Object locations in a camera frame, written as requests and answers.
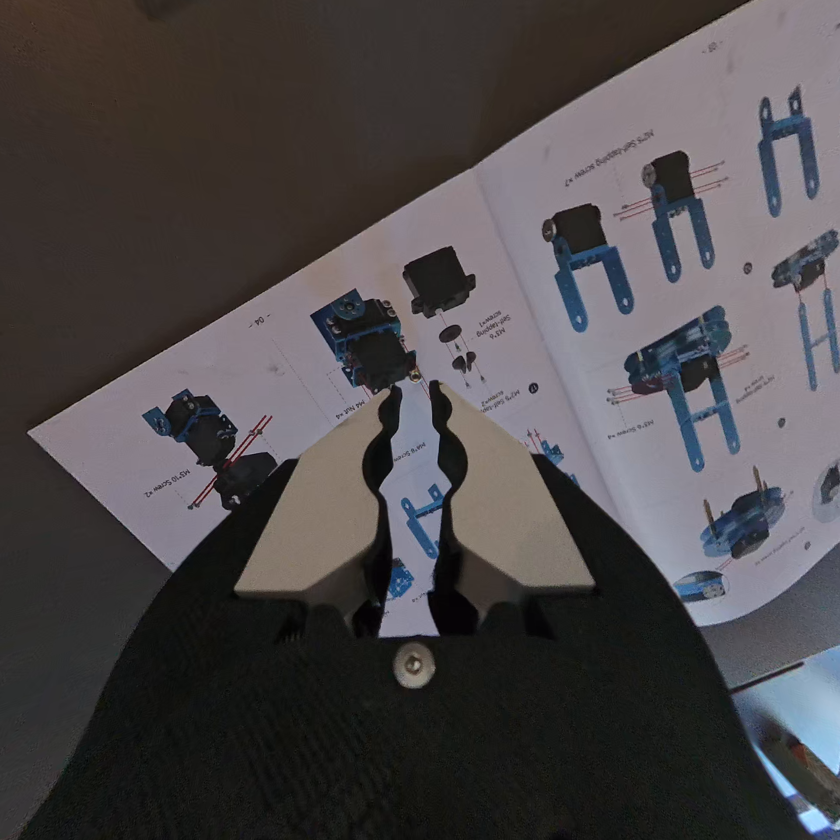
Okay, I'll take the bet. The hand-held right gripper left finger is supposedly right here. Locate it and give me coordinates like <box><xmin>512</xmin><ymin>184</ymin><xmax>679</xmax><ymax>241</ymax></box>
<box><xmin>234</xmin><ymin>387</ymin><xmax>403</xmax><ymax>637</ymax></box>

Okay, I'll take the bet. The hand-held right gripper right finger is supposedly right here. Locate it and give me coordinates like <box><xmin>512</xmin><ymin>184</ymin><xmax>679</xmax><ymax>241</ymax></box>
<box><xmin>428</xmin><ymin>381</ymin><xmax>597</xmax><ymax>637</ymax></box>

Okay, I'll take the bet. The grey desk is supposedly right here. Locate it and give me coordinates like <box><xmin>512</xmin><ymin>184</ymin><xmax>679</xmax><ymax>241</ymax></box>
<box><xmin>0</xmin><ymin>0</ymin><xmax>840</xmax><ymax>840</ymax></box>

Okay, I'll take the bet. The open instruction booklet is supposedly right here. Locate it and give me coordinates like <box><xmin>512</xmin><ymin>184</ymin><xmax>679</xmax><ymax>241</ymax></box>
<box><xmin>28</xmin><ymin>0</ymin><xmax>840</xmax><ymax>627</ymax></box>

